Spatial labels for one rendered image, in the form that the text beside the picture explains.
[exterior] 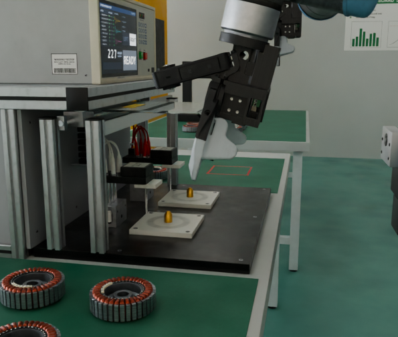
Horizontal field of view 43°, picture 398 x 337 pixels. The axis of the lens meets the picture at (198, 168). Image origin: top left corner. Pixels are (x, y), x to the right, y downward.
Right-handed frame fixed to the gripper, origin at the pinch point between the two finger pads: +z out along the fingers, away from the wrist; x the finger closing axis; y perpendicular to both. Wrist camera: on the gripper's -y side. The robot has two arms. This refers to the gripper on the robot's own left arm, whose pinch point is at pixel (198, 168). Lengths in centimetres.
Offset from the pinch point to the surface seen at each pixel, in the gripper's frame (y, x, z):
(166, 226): -9.8, 38.7, 25.7
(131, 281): -7.9, 7.0, 24.9
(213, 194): -4, 70, 24
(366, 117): 102, 574, 28
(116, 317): -6.9, -2.2, 26.8
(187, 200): -10, 62, 26
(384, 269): 87, 217, 83
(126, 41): -33, 52, -13
